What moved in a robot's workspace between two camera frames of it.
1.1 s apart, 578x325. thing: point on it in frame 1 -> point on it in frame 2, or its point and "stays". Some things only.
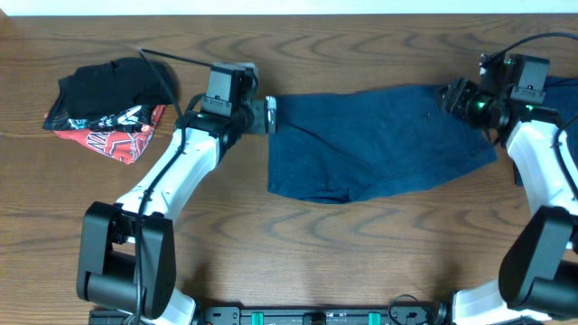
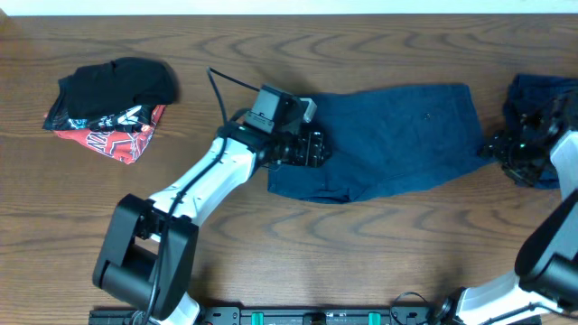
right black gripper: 460,92 -> 500,147
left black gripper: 265,119 -> 309,156
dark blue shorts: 338,147 stays
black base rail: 288,315 stays
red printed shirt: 123,136 stays
